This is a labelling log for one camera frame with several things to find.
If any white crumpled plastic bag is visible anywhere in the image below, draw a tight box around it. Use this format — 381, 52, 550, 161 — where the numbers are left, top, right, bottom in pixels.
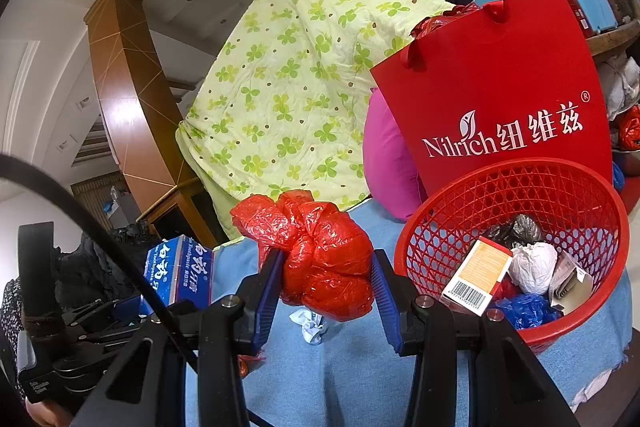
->
507, 242, 558, 295

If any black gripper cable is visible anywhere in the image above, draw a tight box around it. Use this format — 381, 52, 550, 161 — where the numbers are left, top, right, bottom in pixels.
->
0, 152, 273, 427

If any crumpled white tissue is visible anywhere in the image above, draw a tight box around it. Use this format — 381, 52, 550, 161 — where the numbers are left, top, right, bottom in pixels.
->
290, 307, 326, 345

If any light blue towel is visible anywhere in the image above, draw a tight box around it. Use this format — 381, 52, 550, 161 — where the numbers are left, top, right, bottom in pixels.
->
185, 199, 631, 427

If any wooden shelf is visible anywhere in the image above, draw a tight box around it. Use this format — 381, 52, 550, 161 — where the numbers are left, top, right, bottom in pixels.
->
585, 19, 640, 58

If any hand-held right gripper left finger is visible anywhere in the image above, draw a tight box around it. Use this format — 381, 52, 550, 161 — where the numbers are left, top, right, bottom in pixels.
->
70, 248, 286, 427

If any dark patterned clothing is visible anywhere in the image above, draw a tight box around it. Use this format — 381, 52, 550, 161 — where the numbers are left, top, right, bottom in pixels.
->
0, 279, 23, 400

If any black jacket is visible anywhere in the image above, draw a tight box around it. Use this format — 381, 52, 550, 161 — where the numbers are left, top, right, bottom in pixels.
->
55, 222, 151, 303

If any green clover print blanket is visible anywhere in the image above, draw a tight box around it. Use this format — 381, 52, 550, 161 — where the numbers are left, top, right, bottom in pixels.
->
176, 0, 458, 242

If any blue plastic bag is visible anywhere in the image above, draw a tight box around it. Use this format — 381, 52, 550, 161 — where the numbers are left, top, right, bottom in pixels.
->
492, 293, 565, 332

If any shiny red plastic bag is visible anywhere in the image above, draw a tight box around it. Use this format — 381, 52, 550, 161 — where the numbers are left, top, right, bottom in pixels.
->
412, 3, 483, 40

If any blue toothpaste box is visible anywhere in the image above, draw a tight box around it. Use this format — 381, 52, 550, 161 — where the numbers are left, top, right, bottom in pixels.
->
140, 234, 215, 315

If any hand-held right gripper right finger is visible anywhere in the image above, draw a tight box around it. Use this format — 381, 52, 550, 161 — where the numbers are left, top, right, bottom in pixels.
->
370, 249, 581, 427

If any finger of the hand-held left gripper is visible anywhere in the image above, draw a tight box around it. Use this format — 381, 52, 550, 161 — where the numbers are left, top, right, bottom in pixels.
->
65, 294, 151, 343

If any pink pillow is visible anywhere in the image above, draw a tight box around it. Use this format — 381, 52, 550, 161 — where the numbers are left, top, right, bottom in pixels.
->
362, 89, 428, 223

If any translucent red plastic bag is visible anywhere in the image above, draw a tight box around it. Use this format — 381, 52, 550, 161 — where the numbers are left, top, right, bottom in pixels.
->
492, 274, 523, 303

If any white cloth bundle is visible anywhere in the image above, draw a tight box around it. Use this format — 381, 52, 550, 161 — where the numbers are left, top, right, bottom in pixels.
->
597, 57, 640, 120

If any red paper gift bag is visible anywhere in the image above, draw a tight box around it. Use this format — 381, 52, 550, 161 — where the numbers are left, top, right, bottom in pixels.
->
370, 0, 613, 208

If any knotted red plastic bag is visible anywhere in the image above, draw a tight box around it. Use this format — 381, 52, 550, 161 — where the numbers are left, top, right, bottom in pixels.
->
617, 106, 640, 152

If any orange and white small box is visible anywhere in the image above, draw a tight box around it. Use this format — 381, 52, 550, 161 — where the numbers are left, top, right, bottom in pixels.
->
441, 237, 514, 318

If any red plastic mesh basket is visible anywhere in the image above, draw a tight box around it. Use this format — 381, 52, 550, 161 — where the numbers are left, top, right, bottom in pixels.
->
393, 158, 630, 355

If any black plastic bag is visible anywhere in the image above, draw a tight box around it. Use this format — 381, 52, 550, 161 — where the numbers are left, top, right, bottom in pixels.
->
482, 213, 546, 250

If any beige paper wrapper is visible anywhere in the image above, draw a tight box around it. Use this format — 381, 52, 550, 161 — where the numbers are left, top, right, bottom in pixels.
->
548, 251, 594, 314

